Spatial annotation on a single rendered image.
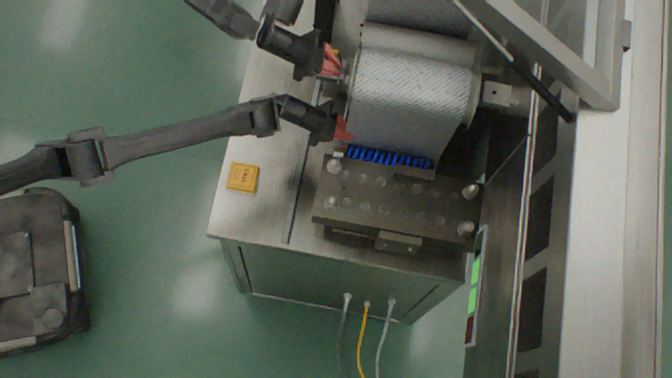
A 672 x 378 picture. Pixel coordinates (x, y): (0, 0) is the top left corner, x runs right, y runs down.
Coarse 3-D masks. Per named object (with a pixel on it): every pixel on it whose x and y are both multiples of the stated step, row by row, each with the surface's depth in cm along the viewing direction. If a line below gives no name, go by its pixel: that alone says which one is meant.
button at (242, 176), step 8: (232, 168) 173; (240, 168) 173; (248, 168) 174; (256, 168) 174; (232, 176) 173; (240, 176) 173; (248, 176) 173; (256, 176) 174; (232, 184) 172; (240, 184) 172; (248, 184) 172
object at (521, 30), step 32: (448, 0) 82; (480, 0) 83; (512, 32) 88; (544, 32) 91; (608, 32) 104; (512, 64) 92; (544, 64) 94; (576, 64) 95; (608, 64) 102; (544, 96) 98; (608, 96) 100
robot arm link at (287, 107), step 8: (280, 96) 155; (288, 96) 152; (280, 104) 151; (288, 104) 151; (296, 104) 152; (304, 104) 153; (280, 112) 152; (288, 112) 151; (296, 112) 152; (304, 112) 153; (288, 120) 153; (296, 120) 153
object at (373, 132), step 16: (352, 128) 157; (368, 128) 156; (384, 128) 154; (400, 128) 153; (416, 128) 151; (432, 128) 150; (352, 144) 166; (368, 144) 164; (384, 144) 163; (400, 144) 161; (416, 144) 159; (432, 144) 158; (432, 160) 166
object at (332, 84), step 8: (344, 64) 153; (328, 80) 155; (336, 80) 154; (328, 88) 158; (336, 88) 158; (328, 96) 161; (336, 96) 160; (344, 96) 159; (336, 104) 165; (344, 104) 165; (336, 112) 169; (344, 112) 169
